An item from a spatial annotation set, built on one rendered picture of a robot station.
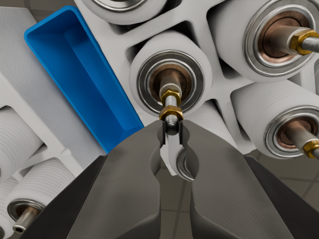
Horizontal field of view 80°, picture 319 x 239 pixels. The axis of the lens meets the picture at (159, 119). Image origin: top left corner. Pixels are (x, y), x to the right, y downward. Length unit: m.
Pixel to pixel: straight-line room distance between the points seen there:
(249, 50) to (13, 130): 0.36
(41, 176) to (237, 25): 0.38
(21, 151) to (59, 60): 0.18
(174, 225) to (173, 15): 0.73
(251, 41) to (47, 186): 0.37
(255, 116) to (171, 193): 0.49
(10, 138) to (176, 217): 0.61
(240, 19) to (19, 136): 0.35
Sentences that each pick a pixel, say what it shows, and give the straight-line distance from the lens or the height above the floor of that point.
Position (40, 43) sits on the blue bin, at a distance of 0.43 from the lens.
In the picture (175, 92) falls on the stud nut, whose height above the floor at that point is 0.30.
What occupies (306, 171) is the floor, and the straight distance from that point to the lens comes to 0.76.
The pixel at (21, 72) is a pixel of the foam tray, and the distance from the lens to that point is 0.41.
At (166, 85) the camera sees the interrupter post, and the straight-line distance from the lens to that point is 0.19.
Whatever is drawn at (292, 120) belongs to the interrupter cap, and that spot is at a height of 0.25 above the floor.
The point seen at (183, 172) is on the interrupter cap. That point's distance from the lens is 0.28.
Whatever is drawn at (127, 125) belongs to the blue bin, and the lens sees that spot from 0.54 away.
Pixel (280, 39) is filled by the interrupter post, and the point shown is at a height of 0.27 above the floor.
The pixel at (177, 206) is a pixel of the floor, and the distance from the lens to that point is 0.76.
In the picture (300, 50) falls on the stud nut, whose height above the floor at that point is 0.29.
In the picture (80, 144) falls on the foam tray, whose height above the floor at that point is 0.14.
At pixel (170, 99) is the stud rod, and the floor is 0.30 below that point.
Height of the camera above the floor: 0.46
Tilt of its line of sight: 62 degrees down
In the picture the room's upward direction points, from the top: 176 degrees counter-clockwise
